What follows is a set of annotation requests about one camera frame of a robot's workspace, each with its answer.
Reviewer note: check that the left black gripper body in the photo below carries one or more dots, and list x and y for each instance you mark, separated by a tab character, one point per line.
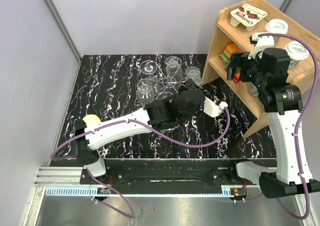
183	87

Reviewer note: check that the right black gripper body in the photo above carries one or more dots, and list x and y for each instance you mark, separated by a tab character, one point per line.
248	67

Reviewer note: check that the chrome wine glass rack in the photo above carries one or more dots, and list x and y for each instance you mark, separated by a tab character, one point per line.
161	84

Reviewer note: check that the ribbed glass goblet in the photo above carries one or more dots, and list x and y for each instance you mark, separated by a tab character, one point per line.
145	92

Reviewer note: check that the clear wine glass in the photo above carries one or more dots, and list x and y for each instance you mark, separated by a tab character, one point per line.
148	67
166	95

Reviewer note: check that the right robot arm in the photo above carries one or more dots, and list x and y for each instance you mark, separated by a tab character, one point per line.
268	72

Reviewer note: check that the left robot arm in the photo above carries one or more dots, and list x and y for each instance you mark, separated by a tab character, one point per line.
164	113

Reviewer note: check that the colourful sponge pack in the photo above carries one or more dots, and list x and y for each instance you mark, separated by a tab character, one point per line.
225	56

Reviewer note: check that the chocolate yogurt cup pack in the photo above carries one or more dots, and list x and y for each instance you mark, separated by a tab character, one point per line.
247	15

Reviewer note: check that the far paper coffee cup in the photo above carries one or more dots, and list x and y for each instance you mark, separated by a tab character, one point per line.
277	26

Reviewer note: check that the paper coffee cup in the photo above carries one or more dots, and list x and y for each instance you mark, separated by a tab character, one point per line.
297	53
277	26

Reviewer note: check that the near paper coffee cup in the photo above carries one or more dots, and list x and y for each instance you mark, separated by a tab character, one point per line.
297	53

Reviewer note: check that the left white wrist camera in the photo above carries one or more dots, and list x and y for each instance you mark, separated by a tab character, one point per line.
215	107

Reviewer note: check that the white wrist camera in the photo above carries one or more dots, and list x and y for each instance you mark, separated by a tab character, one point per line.
215	107
260	44

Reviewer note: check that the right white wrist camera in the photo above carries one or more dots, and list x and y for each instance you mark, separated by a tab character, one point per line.
260	44

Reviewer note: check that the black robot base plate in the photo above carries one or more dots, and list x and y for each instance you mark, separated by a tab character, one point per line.
171	176

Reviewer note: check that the aluminium rail frame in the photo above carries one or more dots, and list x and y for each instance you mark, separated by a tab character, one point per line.
69	197

